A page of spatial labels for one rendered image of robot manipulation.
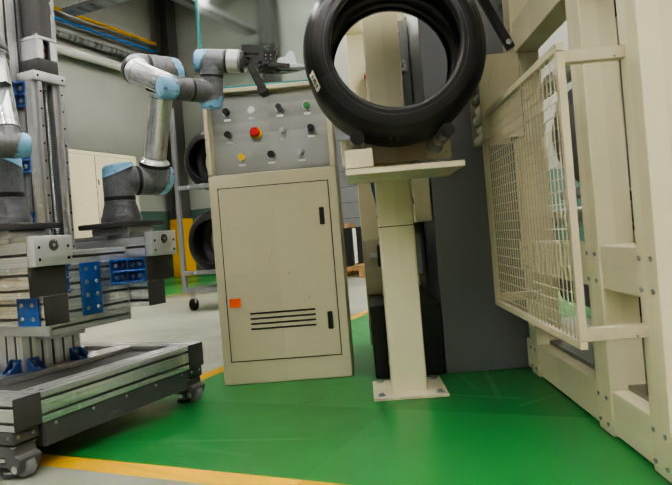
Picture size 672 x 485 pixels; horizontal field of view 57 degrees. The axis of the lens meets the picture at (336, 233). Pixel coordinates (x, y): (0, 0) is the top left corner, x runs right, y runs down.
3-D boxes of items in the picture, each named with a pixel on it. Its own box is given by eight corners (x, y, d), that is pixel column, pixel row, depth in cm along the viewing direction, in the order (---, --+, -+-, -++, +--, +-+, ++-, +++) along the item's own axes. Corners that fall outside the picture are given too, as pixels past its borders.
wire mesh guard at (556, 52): (495, 304, 231) (479, 116, 231) (500, 304, 231) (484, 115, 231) (580, 350, 141) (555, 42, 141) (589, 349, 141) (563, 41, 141)
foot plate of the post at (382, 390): (372, 383, 250) (372, 378, 250) (440, 378, 248) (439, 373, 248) (374, 401, 223) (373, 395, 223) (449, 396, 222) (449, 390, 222)
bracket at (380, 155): (342, 167, 231) (340, 141, 231) (451, 158, 229) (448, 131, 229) (342, 166, 227) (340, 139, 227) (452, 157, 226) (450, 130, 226)
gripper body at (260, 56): (276, 43, 201) (239, 42, 201) (275, 70, 201) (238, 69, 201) (279, 50, 209) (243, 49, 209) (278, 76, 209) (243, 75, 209)
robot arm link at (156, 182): (126, 190, 249) (138, 50, 232) (162, 189, 259) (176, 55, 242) (138, 200, 241) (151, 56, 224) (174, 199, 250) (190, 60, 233)
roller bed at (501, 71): (473, 146, 241) (466, 69, 241) (511, 143, 240) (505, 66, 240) (483, 139, 221) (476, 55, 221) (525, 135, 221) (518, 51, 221)
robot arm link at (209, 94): (186, 108, 206) (185, 73, 205) (216, 110, 213) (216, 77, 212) (197, 107, 200) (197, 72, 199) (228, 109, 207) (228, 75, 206)
